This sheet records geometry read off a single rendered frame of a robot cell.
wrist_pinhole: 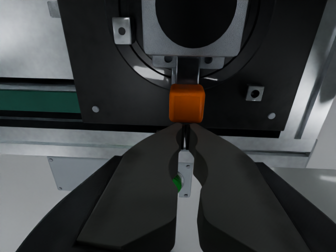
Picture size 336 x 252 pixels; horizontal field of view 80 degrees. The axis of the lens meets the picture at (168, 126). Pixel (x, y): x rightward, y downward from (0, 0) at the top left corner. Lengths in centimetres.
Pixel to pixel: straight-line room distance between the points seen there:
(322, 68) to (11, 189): 62
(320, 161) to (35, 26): 51
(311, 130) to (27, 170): 52
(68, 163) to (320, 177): 175
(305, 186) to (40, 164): 175
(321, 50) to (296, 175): 157
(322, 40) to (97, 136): 27
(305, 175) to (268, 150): 152
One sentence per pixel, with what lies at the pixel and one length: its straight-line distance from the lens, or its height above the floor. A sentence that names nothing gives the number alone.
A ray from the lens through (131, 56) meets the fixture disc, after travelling 20.
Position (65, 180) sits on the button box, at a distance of 35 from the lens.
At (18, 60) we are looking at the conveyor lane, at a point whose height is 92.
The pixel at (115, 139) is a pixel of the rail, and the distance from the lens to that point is 27.
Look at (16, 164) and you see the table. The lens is 55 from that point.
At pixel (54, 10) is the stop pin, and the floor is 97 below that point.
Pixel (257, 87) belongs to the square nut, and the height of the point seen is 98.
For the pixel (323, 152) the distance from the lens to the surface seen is 47.
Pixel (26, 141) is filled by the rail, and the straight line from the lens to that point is 35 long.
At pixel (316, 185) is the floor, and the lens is 193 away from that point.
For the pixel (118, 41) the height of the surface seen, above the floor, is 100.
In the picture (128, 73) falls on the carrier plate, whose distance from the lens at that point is 22.
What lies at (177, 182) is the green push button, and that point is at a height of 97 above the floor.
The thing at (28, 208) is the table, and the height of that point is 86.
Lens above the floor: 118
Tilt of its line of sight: 61 degrees down
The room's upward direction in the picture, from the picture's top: 173 degrees counter-clockwise
